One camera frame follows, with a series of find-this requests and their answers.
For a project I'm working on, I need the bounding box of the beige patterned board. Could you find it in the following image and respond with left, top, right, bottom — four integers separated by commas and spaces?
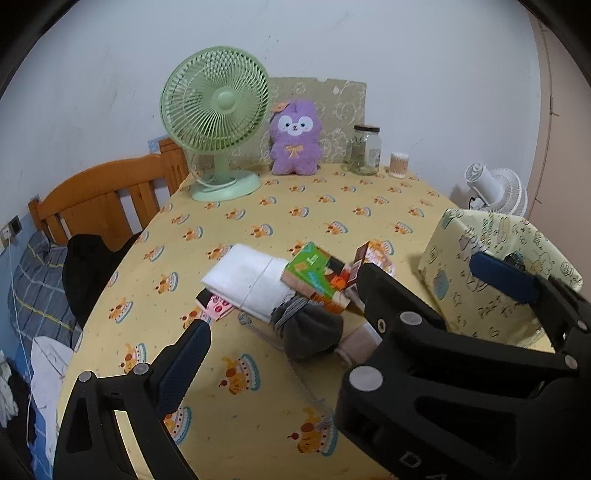
229, 76, 368, 171

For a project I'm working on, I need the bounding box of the white crumpled cloth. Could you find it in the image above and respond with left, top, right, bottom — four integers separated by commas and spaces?
0, 355, 19, 428

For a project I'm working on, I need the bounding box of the green tissue pack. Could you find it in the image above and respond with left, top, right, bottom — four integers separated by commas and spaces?
281, 242, 354, 315

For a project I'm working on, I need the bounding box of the blue plaid pillow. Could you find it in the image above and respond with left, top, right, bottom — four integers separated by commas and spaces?
11, 231, 84, 356

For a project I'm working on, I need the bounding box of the white fan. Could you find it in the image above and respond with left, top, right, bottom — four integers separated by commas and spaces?
464, 162, 528, 217

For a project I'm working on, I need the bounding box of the yellow printed tablecloth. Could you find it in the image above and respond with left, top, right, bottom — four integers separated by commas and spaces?
56, 162, 555, 480

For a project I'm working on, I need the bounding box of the wall socket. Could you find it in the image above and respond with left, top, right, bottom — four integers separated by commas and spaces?
2, 216, 23, 245

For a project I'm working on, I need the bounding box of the glass jar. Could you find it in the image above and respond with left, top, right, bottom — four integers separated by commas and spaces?
345, 124, 382, 176

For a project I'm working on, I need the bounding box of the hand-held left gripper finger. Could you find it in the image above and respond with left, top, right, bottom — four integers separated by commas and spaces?
53, 318, 212, 480

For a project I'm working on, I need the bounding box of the white garment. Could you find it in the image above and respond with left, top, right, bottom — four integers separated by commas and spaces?
30, 336, 75, 462

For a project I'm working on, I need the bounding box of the purple plush toy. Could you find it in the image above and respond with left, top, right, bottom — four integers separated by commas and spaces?
269, 100, 322, 176

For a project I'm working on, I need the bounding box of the green desk fan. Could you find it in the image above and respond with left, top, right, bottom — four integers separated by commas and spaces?
160, 45, 271, 202

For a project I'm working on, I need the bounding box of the yellow cartoon fabric storage box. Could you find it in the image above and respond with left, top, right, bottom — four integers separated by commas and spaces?
417, 208, 583, 354

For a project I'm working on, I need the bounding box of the grey drawstring pouch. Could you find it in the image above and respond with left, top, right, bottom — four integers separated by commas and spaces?
236, 296, 346, 428

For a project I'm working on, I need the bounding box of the pink tissue packet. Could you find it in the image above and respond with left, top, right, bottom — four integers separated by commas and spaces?
196, 290, 236, 324

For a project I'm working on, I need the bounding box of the wooden bed headboard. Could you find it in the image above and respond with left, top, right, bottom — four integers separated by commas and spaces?
28, 138, 191, 245

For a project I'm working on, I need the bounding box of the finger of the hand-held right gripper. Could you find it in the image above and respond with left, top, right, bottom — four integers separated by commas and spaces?
335, 262, 580, 432
470, 253, 591, 352

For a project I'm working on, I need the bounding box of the orange tissue pack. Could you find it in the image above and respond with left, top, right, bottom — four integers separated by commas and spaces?
353, 239, 397, 278

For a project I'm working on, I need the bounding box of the black cloth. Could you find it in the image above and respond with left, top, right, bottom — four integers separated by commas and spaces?
62, 234, 141, 328

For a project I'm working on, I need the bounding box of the white tissue pack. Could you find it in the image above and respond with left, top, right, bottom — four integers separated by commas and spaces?
201, 244, 301, 324

